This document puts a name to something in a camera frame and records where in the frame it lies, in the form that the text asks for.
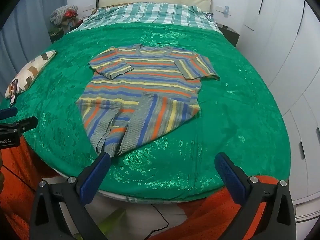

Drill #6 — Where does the patterned white brown pillow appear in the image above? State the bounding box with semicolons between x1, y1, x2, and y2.
4;50;56;99

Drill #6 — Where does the dark nightstand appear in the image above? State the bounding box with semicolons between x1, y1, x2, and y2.
217;23;240;47

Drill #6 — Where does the blue grey curtain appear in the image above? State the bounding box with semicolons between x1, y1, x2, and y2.
1;0;67;99

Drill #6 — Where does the green plaid sheet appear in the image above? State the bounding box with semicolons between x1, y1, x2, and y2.
73;2;221;33

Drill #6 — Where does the striped knit sweater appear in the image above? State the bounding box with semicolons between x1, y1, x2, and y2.
76;44;219;157

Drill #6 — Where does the pile of clothes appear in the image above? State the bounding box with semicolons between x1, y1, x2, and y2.
49;5;83;34

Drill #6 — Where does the white wardrobe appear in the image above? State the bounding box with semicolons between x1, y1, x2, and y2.
237;0;320;223

